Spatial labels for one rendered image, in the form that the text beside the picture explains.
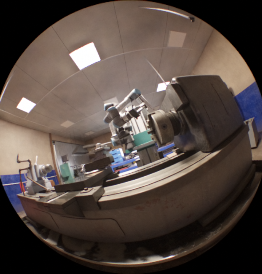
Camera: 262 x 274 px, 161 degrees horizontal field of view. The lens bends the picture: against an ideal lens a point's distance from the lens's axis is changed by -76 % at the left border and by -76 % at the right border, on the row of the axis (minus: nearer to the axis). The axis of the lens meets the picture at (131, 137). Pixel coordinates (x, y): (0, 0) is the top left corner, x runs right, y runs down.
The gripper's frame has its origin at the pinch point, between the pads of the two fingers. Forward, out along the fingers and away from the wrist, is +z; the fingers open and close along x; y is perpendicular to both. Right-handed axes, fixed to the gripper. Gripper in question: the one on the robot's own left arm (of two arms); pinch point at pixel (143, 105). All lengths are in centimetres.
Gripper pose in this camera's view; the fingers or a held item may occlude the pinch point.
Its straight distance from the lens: 84.6
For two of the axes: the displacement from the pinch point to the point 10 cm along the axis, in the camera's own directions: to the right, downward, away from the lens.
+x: -5.6, -3.0, -7.7
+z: 7.9, -4.7, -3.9
